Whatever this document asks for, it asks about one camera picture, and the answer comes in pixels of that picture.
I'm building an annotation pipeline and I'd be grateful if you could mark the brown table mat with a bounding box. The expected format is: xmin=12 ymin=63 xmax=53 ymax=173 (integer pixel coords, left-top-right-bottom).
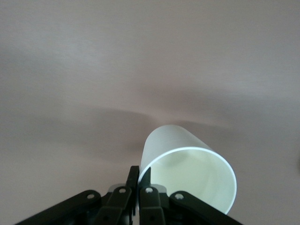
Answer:
xmin=0 ymin=0 xmax=300 ymax=225

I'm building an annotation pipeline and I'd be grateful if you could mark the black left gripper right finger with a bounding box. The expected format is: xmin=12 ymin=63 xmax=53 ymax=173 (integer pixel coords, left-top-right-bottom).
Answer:
xmin=139 ymin=167 xmax=249 ymax=225

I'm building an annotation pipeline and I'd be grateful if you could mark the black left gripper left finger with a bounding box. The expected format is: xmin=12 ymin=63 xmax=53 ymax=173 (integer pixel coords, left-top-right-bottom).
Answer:
xmin=21 ymin=165 xmax=140 ymax=225

